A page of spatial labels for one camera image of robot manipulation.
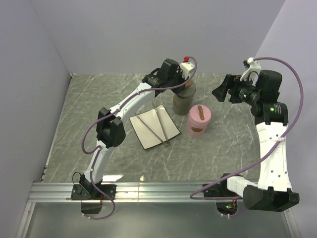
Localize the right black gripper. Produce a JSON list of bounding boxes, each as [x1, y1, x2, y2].
[[211, 74, 261, 106]]

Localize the grey lid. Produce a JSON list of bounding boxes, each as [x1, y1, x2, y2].
[[176, 81, 196, 99]]

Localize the pink lid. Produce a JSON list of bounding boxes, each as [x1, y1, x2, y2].
[[188, 104, 212, 125]]

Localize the metal tongs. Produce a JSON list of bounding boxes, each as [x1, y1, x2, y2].
[[129, 109, 167, 149]]

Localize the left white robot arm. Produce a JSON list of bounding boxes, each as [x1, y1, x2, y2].
[[71, 57, 197, 200]]

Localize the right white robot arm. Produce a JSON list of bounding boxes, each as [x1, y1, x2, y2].
[[212, 70, 300, 212]]

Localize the grey cylindrical container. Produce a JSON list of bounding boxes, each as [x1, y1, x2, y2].
[[172, 94, 194, 116]]

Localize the pink cylindrical container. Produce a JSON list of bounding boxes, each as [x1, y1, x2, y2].
[[186, 120, 209, 138]]

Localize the white square plate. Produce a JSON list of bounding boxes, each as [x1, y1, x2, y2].
[[129, 105, 180, 149]]

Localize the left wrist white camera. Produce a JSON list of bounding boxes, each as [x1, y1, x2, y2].
[[179, 61, 195, 79]]

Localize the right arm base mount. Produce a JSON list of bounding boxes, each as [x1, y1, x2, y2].
[[203, 183, 246, 218]]

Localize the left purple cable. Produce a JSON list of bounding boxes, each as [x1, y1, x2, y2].
[[81, 56, 199, 220]]

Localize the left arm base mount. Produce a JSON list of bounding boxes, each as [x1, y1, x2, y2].
[[70, 183, 109, 215]]

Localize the aluminium rail frame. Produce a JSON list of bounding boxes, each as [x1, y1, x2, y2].
[[18, 73, 300, 238]]

